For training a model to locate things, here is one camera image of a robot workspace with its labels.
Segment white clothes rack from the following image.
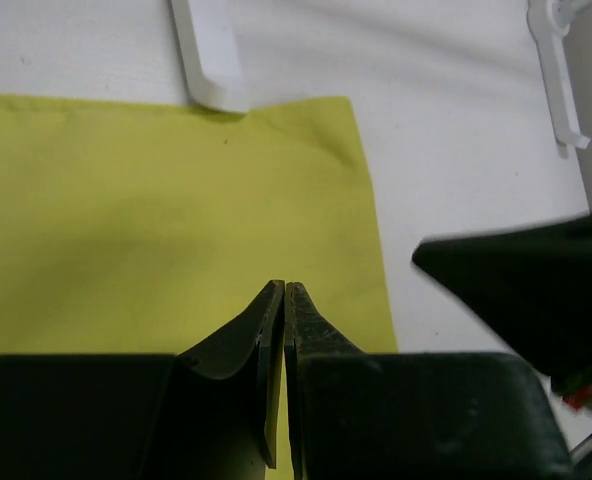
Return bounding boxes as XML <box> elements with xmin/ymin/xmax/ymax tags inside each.
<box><xmin>171</xmin><ymin>1</ymin><xmax>592</xmax><ymax>153</ymax></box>

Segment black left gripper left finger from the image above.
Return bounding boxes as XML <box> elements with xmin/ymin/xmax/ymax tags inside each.
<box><xmin>176</xmin><ymin>280</ymin><xmax>284</xmax><ymax>469</ymax></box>

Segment yellow trousers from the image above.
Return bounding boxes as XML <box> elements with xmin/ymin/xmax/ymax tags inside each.
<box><xmin>0</xmin><ymin>89</ymin><xmax>400</xmax><ymax>480</ymax></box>

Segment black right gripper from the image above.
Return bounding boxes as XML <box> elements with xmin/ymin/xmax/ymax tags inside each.
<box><xmin>412</xmin><ymin>213</ymin><xmax>592</xmax><ymax>377</ymax></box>

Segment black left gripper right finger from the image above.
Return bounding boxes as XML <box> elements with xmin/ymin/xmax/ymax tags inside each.
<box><xmin>283</xmin><ymin>282</ymin><xmax>363</xmax><ymax>479</ymax></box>

